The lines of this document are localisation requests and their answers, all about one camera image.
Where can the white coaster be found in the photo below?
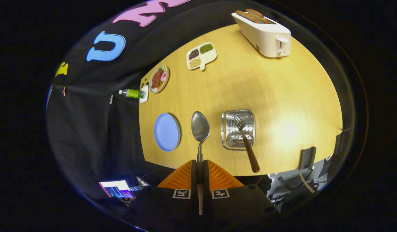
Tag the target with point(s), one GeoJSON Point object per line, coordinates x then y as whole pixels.
{"type": "Point", "coordinates": [144, 95]}

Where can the blue plate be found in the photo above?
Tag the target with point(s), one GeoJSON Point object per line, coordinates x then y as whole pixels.
{"type": "Point", "coordinates": [166, 132]}

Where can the metal spoon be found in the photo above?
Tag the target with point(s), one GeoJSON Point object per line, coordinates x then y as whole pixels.
{"type": "Point", "coordinates": [200, 125]}

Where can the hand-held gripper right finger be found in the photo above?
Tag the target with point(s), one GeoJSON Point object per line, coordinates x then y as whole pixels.
{"type": "Point", "coordinates": [237, 209]}

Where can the plate of meat and vegetables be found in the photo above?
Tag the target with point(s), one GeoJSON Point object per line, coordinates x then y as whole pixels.
{"type": "Point", "coordinates": [158, 79]}

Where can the toast slice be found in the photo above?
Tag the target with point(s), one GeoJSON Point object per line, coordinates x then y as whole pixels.
{"type": "Point", "coordinates": [248, 16]}
{"type": "Point", "coordinates": [258, 14]}

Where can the red clothes peg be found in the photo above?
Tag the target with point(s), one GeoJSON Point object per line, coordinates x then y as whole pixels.
{"type": "Point", "coordinates": [63, 91]}

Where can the computer screen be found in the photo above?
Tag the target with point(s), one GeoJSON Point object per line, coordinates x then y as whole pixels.
{"type": "Point", "coordinates": [116, 189]}

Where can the white toaster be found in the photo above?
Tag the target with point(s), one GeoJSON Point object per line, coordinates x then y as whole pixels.
{"type": "Point", "coordinates": [266, 37]}

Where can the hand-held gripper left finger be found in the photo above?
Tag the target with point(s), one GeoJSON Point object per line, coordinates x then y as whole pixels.
{"type": "Point", "coordinates": [163, 209]}

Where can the white divided dish of beans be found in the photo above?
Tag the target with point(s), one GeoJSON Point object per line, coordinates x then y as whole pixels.
{"type": "Point", "coordinates": [201, 56]}

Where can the black table clamp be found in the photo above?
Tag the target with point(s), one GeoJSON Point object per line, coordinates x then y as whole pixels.
{"type": "Point", "coordinates": [307, 158]}

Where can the green drink bottle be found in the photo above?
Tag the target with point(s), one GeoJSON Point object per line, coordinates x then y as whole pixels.
{"type": "Point", "coordinates": [134, 93]}

